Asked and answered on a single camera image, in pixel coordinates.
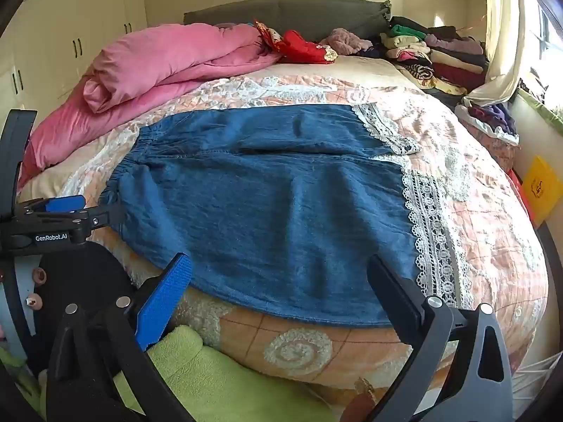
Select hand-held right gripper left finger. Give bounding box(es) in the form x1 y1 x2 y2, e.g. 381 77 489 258
46 252 194 422

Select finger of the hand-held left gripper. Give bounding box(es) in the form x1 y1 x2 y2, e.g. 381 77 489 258
66 202 129 235
18 194 87 220

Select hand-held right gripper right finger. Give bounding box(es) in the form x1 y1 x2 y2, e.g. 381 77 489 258
366 255 515 422

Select blue denim lace-trimmed pants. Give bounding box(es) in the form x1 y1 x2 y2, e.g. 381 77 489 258
99 104 476 328

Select person's left hand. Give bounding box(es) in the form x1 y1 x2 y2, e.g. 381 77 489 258
24 267 48 313

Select green fleece cloth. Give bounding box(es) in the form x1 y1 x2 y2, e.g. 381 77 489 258
39 324 339 422

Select peach quilted lace bedspread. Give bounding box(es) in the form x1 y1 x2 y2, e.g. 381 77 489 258
20 55 550 401

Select pink duvet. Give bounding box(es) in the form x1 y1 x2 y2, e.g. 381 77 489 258
18 23 282 185

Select white wardrobe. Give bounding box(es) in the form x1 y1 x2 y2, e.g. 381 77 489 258
0 0 148 115

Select yellow bag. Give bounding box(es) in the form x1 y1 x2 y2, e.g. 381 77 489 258
520 155 563 225

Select purple clothes heap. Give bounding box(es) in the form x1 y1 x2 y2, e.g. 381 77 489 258
455 103 522 146

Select green cloth on sill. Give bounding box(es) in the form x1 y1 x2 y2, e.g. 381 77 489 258
517 88 563 135

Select cream curtain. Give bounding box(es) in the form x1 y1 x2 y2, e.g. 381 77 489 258
464 0 533 107

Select pile of folded clothes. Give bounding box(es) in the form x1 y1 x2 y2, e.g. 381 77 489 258
358 15 489 97

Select red embroidered garment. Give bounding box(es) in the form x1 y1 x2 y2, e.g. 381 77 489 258
254 20 339 64

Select pink fluffy garment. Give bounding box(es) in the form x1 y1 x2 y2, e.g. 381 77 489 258
319 27 374 56

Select grey upholstered headboard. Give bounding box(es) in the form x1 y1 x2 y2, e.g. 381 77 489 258
182 0 392 45

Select window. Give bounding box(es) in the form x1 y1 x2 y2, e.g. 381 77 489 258
523 0 563 97

